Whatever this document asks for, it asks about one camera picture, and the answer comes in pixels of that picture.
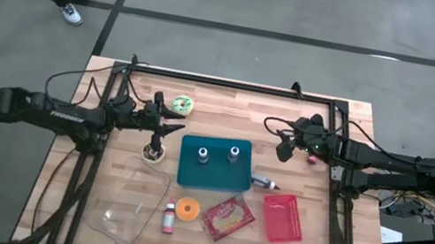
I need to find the black aluminium table frame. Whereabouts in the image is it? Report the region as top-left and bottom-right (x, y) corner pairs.
(19, 39), (419, 244)

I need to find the large red pink-capped bottle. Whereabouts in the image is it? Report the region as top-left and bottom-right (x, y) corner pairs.
(160, 196), (180, 236)

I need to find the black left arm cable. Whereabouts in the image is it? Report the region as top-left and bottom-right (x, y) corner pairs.
(40, 45), (156, 126)

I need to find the red plastic basket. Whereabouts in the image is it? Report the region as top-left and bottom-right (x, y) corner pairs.
(256, 189), (311, 244)

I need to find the tangled floor cable bundle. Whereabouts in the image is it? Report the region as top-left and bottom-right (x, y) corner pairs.
(374, 184), (435, 236)

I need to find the small black-capped dropper bottle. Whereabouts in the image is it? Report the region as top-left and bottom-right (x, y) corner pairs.
(195, 146), (211, 166)
(225, 144), (242, 165)

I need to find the teal plastic bin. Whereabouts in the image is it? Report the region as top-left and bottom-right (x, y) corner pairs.
(173, 128), (261, 200)

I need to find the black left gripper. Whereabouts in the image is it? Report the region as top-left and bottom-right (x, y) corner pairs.
(127, 88), (191, 157)

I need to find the red foil snack packet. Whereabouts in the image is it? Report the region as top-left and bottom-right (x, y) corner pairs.
(196, 187), (260, 244)

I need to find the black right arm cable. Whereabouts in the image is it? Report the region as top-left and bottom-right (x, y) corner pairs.
(259, 105), (379, 162)

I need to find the small round cup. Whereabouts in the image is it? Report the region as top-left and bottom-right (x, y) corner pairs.
(140, 140), (168, 166)

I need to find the clear plastic bin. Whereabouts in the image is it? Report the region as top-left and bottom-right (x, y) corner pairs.
(83, 149), (175, 244)

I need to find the black bottle with white shoulder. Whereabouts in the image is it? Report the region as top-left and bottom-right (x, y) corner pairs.
(249, 172), (283, 192)

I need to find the green frosted toy donut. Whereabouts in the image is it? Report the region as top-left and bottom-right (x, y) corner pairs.
(170, 93), (196, 118)

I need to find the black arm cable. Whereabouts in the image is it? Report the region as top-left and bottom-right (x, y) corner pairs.
(40, 45), (156, 126)
(259, 105), (379, 162)

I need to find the brown cable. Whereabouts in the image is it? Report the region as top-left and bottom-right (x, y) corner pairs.
(29, 141), (80, 241)

